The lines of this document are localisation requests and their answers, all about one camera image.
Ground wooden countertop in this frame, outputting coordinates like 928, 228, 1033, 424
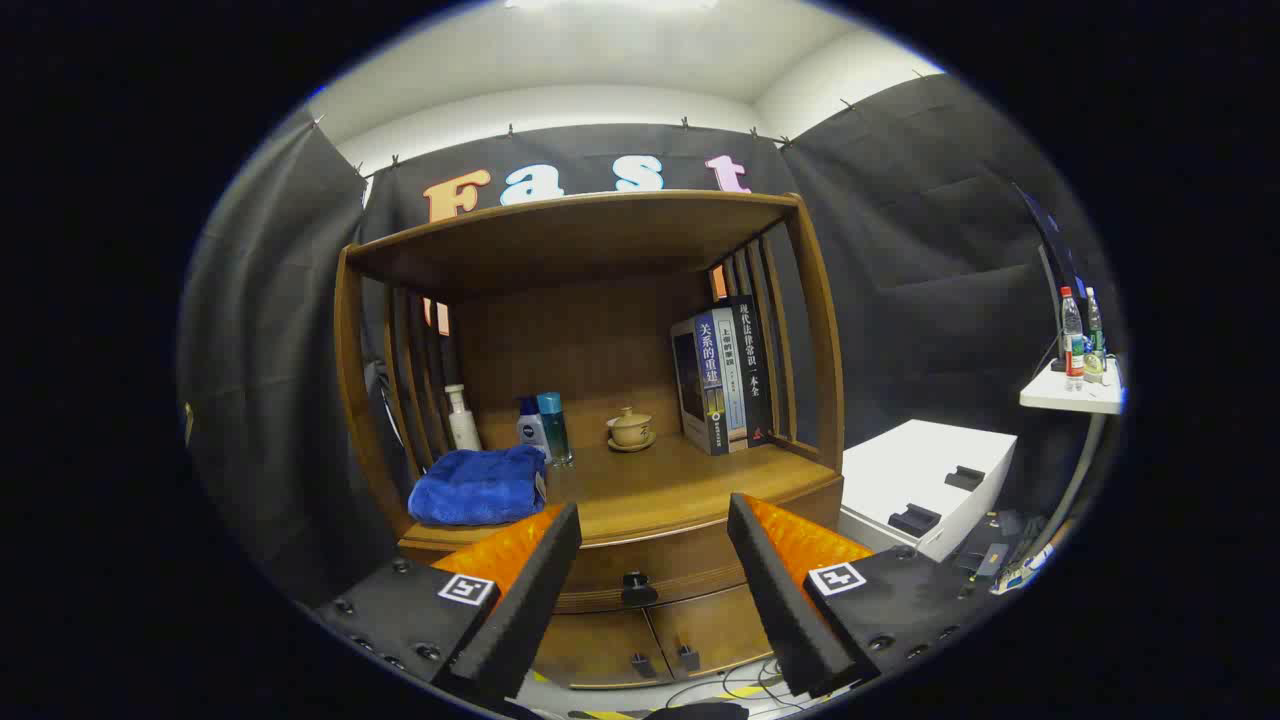
400, 432, 841, 551

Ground white power strip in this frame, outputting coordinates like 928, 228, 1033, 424
990, 545, 1053, 597

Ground grey book blue spine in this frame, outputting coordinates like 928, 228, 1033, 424
671, 308, 741, 456

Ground black book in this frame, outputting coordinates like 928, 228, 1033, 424
728, 295, 776, 446

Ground pale blue spine book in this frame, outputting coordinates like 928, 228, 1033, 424
712, 307, 751, 451

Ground white storage box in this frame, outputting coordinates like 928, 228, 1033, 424
838, 419, 1018, 563

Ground white side table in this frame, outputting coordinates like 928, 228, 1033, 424
1019, 358, 1126, 561

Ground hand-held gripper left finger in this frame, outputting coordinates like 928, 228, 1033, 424
315, 502, 583, 701

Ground beige lidded tea cup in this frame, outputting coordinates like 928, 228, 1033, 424
607, 407, 654, 447

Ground clear bottle red label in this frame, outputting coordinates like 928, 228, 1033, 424
1060, 287, 1087, 391

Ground black computer tower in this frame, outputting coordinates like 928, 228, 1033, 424
950, 508, 1051, 591

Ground black floor cables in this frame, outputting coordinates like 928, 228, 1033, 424
660, 655, 801, 711

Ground white pump bottle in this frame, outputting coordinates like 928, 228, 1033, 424
444, 384, 483, 452

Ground green plastic bottle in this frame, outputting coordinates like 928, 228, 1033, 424
1086, 288, 1108, 384

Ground white lotion bottle blue cap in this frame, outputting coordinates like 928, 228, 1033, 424
516, 397, 552, 463

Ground wooden cabinet door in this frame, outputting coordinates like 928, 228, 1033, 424
645, 585, 776, 681
533, 608, 669, 689

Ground wooden cabinet frame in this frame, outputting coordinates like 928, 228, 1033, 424
333, 190, 846, 691

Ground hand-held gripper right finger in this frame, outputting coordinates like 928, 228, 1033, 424
727, 493, 986, 699

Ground blue folded towel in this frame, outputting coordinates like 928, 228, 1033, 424
408, 445, 549, 528

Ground blue glass bottle teal cap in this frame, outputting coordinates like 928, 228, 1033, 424
537, 392, 574, 468

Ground wooden drawer with black knob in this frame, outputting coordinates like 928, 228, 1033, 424
400, 478, 844, 615

